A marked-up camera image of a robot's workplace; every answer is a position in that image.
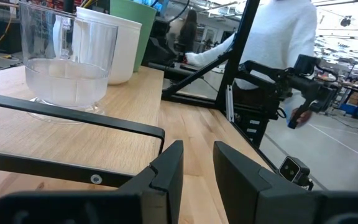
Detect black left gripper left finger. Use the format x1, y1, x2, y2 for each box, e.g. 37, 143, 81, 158
0, 139, 185, 224

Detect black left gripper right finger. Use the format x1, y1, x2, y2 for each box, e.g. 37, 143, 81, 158
213, 141, 358, 224

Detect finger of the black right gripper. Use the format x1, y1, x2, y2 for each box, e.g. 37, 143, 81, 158
287, 103, 310, 130

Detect clear glass pitcher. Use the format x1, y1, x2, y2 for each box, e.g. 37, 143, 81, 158
19, 1, 119, 124

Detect white plastic cup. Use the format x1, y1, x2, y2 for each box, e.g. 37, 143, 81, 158
73, 6, 143, 86

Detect green plastic cup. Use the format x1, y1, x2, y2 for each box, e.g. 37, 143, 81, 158
109, 0, 157, 73

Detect blue box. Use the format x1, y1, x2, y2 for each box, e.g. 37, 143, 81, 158
337, 103, 358, 118

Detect person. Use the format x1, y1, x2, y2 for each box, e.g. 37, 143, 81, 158
177, 9, 198, 54
185, 0, 318, 126

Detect black ceiling spot fixture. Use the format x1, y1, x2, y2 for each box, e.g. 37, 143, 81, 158
339, 15, 353, 28

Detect black equipment housing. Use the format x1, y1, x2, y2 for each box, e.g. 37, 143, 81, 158
141, 17, 186, 67

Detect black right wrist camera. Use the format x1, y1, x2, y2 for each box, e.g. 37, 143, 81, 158
293, 54, 321, 77

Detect small black table camera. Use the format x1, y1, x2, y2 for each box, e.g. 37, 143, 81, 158
278, 156, 314, 191

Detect black metal rig frame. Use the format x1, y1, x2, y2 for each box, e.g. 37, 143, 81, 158
161, 0, 262, 110

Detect wooden shelf with black frame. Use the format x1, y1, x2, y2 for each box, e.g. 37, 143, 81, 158
0, 64, 167, 224

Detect yellow cable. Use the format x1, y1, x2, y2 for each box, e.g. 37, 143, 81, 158
0, 15, 14, 50

